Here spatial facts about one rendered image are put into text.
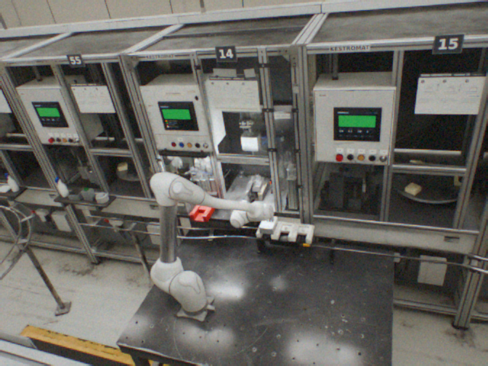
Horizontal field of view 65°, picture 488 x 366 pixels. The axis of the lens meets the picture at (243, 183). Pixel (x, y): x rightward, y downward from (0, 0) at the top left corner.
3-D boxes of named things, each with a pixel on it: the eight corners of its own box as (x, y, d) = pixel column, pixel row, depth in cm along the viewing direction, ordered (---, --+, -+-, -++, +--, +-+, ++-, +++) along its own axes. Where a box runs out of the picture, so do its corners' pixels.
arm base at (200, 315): (210, 324, 224) (208, 318, 221) (176, 316, 232) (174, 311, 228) (221, 299, 238) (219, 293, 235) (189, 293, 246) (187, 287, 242)
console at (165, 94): (155, 151, 266) (136, 88, 241) (173, 132, 288) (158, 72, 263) (210, 154, 252) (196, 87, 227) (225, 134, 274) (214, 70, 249)
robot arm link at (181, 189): (208, 188, 213) (191, 181, 220) (189, 178, 198) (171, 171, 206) (200, 210, 211) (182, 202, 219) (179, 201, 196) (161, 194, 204)
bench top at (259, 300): (117, 347, 224) (115, 343, 222) (192, 229, 305) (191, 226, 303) (390, 418, 174) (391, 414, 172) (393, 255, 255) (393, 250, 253)
